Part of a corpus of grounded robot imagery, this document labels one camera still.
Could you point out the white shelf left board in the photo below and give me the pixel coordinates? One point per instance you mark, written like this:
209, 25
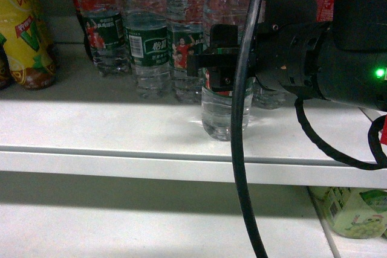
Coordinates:
89, 125

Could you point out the green grape drink carton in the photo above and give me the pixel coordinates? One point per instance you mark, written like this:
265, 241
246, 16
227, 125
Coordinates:
356, 213

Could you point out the water bottle green label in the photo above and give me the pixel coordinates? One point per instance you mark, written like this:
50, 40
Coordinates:
216, 106

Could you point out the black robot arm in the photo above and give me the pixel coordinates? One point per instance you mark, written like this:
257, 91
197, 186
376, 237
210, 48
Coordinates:
352, 57

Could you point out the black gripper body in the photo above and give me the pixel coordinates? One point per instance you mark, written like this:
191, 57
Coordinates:
278, 45

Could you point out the cola bottle red label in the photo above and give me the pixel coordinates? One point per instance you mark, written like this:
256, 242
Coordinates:
325, 10

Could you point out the water bottle football label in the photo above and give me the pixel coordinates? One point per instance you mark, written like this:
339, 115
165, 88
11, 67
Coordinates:
104, 30
185, 34

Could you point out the yellow lemon tea bottle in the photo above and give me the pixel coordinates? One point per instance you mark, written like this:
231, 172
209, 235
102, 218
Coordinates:
26, 45

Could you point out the water bottle plain label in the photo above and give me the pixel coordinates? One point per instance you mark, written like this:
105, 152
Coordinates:
145, 28

